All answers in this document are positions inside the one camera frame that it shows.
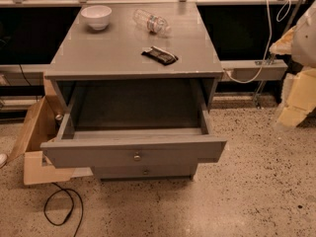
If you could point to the brown cardboard box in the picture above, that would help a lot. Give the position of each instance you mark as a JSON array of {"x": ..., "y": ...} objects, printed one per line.
[{"x": 40, "y": 125}]

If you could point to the grey window sill ledge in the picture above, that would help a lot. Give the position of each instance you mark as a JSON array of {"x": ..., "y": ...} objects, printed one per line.
[{"x": 243, "y": 70}]

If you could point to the grey bottom drawer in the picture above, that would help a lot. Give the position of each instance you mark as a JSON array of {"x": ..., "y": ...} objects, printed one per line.
[{"x": 149, "y": 171}]

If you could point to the grey drawer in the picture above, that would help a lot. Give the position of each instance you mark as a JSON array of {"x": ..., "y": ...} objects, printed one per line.
[
  {"x": 129, "y": 123},
  {"x": 149, "y": 171}
]

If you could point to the white shoe tip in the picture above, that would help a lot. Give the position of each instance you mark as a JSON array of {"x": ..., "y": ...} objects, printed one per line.
[{"x": 3, "y": 159}]

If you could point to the grey wooden nightstand cabinet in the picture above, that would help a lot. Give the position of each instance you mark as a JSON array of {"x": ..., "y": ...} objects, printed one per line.
[{"x": 116, "y": 52}]

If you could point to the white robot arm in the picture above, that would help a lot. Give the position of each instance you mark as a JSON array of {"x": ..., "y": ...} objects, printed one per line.
[{"x": 298, "y": 96}]

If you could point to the white ceramic bowl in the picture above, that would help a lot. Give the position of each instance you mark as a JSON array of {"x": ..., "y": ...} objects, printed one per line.
[{"x": 97, "y": 17}]

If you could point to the grey top drawer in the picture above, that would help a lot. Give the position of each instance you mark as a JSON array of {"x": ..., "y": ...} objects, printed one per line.
[{"x": 129, "y": 123}]

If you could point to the clear plastic water bottle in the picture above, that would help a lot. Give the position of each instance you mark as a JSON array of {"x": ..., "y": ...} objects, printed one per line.
[{"x": 151, "y": 22}]

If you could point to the yellow foam padded gripper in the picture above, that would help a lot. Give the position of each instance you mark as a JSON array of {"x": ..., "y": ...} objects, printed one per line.
[{"x": 305, "y": 39}]

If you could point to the metal support pole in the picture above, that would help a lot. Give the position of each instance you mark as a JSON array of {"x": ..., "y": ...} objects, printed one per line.
[{"x": 296, "y": 41}]

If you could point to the black snack packet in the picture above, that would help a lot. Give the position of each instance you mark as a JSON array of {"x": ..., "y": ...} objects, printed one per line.
[{"x": 160, "y": 55}]

